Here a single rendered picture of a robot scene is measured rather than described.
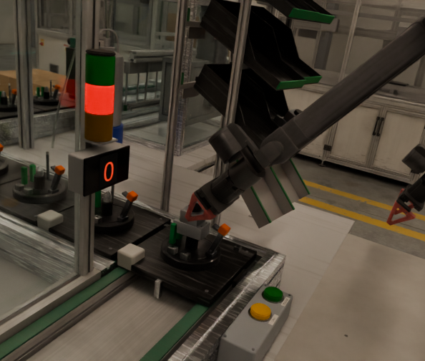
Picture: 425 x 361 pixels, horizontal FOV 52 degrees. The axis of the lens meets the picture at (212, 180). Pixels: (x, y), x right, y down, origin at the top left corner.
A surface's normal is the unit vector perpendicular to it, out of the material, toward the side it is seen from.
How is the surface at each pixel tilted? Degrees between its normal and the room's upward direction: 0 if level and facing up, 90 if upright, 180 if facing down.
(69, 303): 0
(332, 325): 0
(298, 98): 90
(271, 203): 45
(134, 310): 0
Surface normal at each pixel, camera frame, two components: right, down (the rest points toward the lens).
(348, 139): -0.50, 0.25
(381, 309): 0.12, -0.92
